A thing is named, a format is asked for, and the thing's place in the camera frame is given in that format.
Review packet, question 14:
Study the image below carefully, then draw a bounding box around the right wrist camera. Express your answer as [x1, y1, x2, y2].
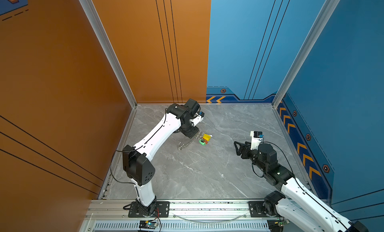
[250, 131, 264, 150]

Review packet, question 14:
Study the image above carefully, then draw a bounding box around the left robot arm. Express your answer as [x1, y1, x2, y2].
[120, 99, 204, 217]

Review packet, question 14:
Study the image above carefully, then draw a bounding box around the aluminium corner post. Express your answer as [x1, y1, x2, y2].
[272, 0, 340, 109]
[79, 0, 138, 109]

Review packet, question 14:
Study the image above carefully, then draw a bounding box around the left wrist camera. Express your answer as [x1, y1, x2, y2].
[191, 111, 205, 127]

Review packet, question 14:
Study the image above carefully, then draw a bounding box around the green circuit board left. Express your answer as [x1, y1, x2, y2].
[139, 220, 160, 232]

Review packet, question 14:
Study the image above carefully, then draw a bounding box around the yellow plastic key fob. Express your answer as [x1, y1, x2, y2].
[203, 134, 212, 143]

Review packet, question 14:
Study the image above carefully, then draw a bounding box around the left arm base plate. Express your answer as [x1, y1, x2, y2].
[124, 200, 170, 218]

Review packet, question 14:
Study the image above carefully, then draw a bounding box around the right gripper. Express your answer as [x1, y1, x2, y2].
[233, 141, 268, 174]

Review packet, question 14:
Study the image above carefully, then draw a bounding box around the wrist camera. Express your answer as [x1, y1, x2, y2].
[250, 131, 264, 150]
[191, 111, 205, 127]

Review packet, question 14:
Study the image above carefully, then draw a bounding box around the aluminium corner post left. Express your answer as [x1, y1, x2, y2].
[79, 0, 138, 109]

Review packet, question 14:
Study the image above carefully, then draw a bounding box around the green circuit board right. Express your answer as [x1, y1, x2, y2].
[268, 220, 290, 232]

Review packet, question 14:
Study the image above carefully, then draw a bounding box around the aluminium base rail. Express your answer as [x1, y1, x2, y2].
[78, 198, 331, 232]

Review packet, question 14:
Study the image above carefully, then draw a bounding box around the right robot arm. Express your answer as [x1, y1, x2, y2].
[234, 142, 368, 232]

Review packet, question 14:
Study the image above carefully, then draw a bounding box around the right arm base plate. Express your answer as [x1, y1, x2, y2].
[248, 201, 268, 218]

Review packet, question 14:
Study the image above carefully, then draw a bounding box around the green circuit board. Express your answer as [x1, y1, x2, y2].
[268, 220, 290, 232]
[139, 220, 160, 232]

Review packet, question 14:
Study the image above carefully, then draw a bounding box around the aluminium corner post right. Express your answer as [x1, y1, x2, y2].
[272, 0, 340, 109]

